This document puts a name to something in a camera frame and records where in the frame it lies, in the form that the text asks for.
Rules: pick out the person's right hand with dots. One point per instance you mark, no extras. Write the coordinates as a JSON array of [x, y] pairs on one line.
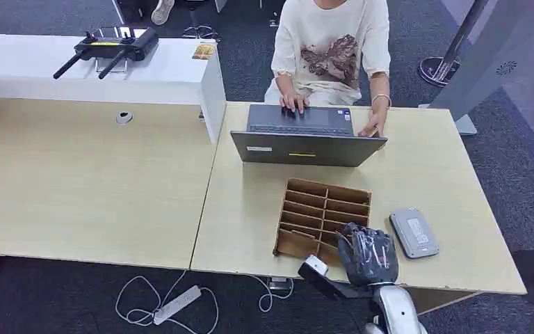
[[293, 101]]

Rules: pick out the person's left hand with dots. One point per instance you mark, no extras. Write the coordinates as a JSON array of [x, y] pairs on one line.
[[374, 124]]

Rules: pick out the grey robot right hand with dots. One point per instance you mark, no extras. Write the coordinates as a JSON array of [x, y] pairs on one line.
[[368, 256]]

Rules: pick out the grey card reader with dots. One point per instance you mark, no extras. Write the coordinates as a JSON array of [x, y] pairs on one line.
[[413, 233]]

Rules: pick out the wooden slotted card box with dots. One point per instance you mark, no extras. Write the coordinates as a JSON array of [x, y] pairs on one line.
[[313, 216]]

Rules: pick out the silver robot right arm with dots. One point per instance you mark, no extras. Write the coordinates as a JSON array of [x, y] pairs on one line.
[[396, 309]]

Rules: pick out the grey open laptop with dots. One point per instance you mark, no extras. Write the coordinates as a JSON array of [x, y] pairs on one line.
[[304, 150]]

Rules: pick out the person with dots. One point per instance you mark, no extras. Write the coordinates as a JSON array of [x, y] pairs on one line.
[[162, 11], [331, 37]]

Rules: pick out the grey power adapter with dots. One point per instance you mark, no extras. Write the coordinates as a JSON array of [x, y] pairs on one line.
[[279, 284]]

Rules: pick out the small yellow card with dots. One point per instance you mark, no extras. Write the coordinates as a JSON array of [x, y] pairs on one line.
[[204, 51]]

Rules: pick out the office chair base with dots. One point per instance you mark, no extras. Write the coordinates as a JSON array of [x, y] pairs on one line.
[[200, 32]]

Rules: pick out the grey standing kiosk panel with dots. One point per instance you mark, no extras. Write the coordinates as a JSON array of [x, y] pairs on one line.
[[488, 60]]

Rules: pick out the white counter shelf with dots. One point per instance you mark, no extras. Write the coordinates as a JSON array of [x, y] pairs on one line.
[[165, 71]]

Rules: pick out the round grey desk grommet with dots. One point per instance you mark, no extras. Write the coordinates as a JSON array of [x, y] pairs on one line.
[[123, 117]]

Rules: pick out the black remote controller with antennas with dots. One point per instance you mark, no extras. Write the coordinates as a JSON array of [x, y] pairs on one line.
[[131, 45]]

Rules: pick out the black cabinet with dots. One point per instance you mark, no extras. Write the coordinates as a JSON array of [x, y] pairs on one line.
[[131, 10]]

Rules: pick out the metal controller stand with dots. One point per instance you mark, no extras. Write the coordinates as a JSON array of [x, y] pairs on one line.
[[110, 67]]

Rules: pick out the white power strip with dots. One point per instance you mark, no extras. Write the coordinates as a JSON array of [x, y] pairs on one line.
[[177, 305]]

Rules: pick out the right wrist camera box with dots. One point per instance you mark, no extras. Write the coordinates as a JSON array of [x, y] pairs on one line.
[[315, 265]]

